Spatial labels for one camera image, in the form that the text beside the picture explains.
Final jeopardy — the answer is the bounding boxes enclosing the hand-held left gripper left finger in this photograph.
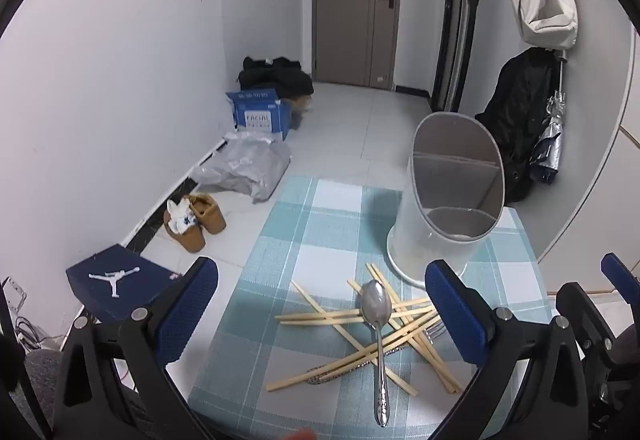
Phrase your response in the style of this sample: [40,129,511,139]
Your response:
[52,256,219,440]

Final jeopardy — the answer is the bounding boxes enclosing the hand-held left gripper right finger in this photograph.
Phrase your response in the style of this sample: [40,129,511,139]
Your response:
[424,259,593,440]

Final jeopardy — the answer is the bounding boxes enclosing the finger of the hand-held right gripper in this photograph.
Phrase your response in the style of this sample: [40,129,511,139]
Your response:
[556,282,618,366]
[601,252,640,303]

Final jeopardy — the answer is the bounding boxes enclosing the metal spoon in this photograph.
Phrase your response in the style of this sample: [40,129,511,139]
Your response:
[361,280,393,428]

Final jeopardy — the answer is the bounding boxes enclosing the white metal utensil holder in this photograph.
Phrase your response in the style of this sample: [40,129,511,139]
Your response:
[385,111,506,284]

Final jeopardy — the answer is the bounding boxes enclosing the pile of wooden chopsticks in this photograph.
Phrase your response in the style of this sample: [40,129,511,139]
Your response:
[266,262,463,396]

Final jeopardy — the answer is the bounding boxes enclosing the metal fork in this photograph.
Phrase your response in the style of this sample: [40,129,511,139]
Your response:
[305,324,449,387]

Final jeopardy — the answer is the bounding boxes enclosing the dark blue shoe box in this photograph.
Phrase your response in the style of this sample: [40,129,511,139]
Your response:
[66,244,183,323]

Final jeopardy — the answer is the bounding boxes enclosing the white socks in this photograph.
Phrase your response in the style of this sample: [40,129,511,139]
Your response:
[167,199,197,236]

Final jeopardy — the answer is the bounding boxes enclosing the teal checked placemat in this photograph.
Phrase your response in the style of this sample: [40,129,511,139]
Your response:
[187,176,556,440]

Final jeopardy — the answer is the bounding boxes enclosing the silver folded umbrella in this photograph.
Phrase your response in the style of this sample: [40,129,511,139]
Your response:
[530,60,569,184]

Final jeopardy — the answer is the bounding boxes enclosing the grey plastic bag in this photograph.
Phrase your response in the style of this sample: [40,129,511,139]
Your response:
[192,130,292,204]

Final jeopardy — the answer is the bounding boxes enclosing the black jacket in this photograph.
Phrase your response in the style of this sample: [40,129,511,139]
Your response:
[475,47,561,203]

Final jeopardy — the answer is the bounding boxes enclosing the blue cardboard box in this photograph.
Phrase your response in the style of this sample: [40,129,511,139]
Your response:
[226,87,293,142]

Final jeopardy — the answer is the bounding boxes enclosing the pile of black clothes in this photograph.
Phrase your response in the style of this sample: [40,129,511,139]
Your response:
[237,56,315,98]

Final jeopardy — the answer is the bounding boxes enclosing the brown door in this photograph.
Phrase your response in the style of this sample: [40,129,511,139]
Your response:
[312,0,403,88]

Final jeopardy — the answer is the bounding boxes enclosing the grey metal bracket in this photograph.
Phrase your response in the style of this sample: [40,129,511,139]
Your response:
[0,276,27,317]

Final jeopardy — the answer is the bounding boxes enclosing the black sliding door frame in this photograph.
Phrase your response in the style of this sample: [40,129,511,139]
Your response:
[432,0,488,113]

